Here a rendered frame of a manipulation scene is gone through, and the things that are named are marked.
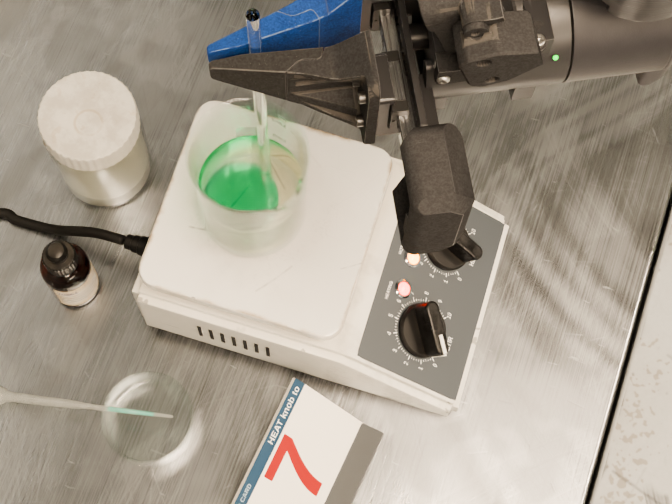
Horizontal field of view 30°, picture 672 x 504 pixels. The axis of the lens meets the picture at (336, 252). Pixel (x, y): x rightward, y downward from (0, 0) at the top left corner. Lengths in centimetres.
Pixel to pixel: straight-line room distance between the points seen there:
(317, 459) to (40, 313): 20
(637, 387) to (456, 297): 13
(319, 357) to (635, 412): 21
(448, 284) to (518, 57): 28
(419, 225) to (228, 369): 29
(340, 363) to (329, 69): 22
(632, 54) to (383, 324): 24
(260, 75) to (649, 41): 17
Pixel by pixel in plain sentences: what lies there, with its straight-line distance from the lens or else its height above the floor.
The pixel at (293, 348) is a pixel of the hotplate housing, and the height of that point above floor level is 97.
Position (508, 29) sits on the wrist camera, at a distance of 49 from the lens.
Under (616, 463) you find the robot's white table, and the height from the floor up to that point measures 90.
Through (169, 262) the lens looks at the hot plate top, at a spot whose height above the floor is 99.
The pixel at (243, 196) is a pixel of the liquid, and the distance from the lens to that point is 68.
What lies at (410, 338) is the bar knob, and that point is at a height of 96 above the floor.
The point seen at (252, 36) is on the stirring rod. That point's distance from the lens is 54.
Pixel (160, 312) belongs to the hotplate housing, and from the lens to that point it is 74.
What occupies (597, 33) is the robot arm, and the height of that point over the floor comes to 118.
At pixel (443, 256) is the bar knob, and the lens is 75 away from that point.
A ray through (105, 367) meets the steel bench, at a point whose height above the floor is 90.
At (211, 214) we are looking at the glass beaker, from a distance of 66.
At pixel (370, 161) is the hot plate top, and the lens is 73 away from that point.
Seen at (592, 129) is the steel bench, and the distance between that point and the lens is 85.
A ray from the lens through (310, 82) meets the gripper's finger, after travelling 56.
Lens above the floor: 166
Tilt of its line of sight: 71 degrees down
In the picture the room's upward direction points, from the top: 5 degrees clockwise
